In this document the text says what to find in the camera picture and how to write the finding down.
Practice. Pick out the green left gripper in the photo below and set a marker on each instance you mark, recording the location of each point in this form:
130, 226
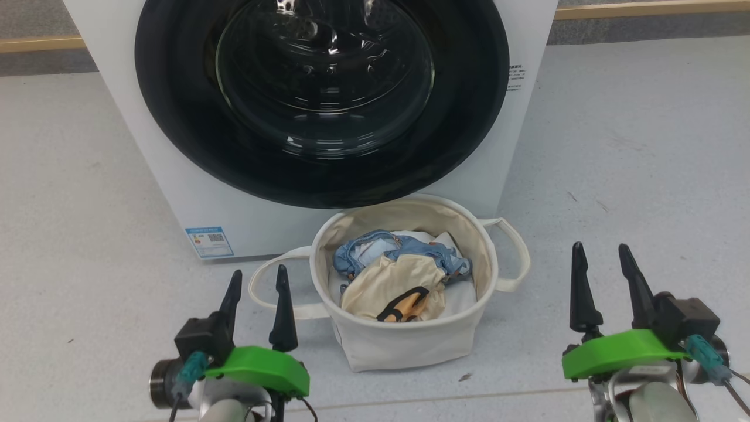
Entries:
263, 369

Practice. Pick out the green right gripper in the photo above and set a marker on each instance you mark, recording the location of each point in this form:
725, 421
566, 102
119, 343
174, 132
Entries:
621, 351

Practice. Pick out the cream garment with orange print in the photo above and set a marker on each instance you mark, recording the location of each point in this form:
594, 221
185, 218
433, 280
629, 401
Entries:
381, 287

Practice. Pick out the blue denim garment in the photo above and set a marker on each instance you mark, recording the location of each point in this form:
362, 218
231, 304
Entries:
436, 255

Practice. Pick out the black round glass door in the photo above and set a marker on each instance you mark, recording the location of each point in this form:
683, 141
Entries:
176, 117

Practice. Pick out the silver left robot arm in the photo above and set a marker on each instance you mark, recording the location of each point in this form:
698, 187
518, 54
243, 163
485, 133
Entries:
228, 404

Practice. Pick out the white washing machine body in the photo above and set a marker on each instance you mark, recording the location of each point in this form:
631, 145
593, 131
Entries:
176, 193

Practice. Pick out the cream canvas laundry basket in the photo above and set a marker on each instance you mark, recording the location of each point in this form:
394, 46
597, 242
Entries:
404, 346

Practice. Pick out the blue energy label sticker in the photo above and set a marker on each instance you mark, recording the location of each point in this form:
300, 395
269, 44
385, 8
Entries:
209, 242

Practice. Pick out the white padding cloth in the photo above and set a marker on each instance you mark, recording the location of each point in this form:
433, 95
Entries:
463, 299

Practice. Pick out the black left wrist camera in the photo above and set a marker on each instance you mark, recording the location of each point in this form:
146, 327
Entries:
202, 340

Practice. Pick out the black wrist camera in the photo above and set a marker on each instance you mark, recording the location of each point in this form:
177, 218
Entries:
688, 319
202, 340

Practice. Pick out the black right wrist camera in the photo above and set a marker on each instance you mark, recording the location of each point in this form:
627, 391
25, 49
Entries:
688, 319

